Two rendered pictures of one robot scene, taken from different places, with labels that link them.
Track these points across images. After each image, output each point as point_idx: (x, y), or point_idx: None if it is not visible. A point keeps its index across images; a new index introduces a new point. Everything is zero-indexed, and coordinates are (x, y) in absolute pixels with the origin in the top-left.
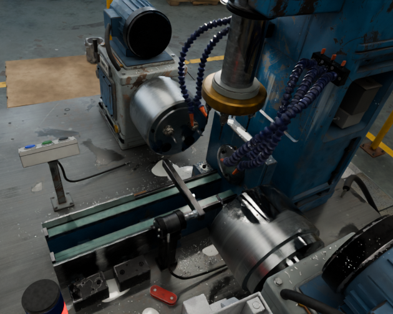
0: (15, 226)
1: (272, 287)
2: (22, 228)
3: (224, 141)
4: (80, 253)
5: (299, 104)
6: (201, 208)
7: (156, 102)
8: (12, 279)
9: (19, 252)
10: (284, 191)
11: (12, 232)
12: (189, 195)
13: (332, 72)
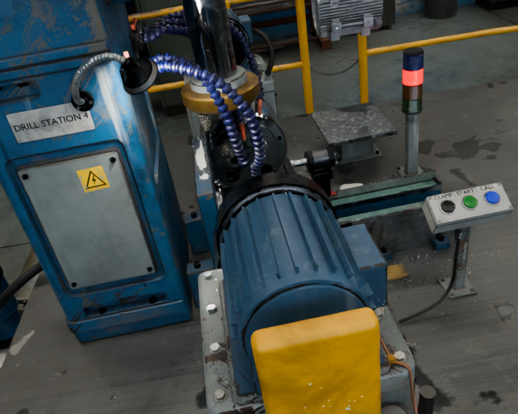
0: (509, 262)
1: (271, 78)
2: (498, 259)
3: (216, 197)
4: (409, 178)
5: None
6: (284, 161)
7: None
8: None
9: (490, 238)
10: (175, 191)
11: (511, 257)
12: (290, 170)
13: (146, 27)
